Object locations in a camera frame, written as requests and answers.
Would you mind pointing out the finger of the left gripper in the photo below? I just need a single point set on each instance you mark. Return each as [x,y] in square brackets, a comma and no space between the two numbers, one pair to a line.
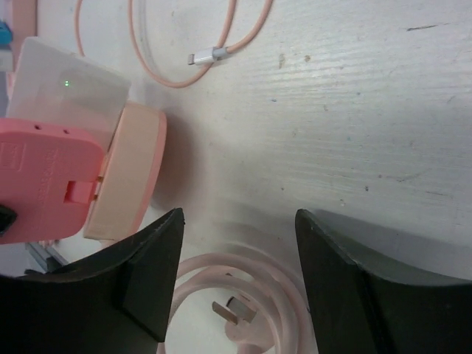
[7,219]

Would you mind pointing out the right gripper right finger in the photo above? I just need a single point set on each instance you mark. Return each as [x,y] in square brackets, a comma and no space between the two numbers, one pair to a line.
[362,301]

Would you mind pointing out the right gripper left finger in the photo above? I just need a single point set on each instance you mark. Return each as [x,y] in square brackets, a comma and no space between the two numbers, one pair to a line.
[116,300]

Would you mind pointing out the pink plug adapter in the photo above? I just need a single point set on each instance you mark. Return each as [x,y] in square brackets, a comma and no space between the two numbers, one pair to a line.
[49,175]

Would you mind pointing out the round pink power socket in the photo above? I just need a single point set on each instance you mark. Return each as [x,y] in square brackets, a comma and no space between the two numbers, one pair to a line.
[130,173]

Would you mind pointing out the blue flat plug adapter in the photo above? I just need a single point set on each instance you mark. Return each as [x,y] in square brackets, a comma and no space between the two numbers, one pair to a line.
[6,36]

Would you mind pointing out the white large charger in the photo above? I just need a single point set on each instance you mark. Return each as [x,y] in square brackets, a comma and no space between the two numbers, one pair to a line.
[56,86]

